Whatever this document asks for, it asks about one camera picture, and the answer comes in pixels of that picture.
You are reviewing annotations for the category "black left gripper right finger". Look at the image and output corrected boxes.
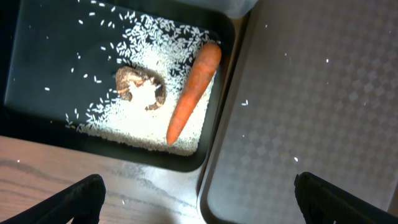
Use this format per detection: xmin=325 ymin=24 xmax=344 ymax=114
xmin=294 ymin=172 xmax=397 ymax=224

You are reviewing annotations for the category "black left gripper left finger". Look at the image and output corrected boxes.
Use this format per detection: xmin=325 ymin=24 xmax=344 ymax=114
xmin=2 ymin=174 xmax=106 ymax=224

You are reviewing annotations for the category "brown shiitake mushroom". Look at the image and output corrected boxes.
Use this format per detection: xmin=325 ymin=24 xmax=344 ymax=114
xmin=115 ymin=66 xmax=166 ymax=111

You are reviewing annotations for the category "orange carrot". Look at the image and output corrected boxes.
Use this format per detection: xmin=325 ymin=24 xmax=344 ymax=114
xmin=166 ymin=43 xmax=222 ymax=145

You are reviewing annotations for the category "black waste tray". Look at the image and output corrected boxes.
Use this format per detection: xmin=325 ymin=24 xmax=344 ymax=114
xmin=1 ymin=1 xmax=235 ymax=172

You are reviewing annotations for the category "dark brown serving tray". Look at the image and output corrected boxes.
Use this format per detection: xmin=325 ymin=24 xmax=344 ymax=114
xmin=198 ymin=0 xmax=397 ymax=223

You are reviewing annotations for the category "white rice pile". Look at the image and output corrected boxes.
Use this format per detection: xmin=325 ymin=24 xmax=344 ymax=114
xmin=65 ymin=11 xmax=213 ymax=156

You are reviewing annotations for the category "clear plastic bin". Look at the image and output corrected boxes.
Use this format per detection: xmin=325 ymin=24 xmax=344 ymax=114
xmin=180 ymin=0 xmax=258 ymax=19

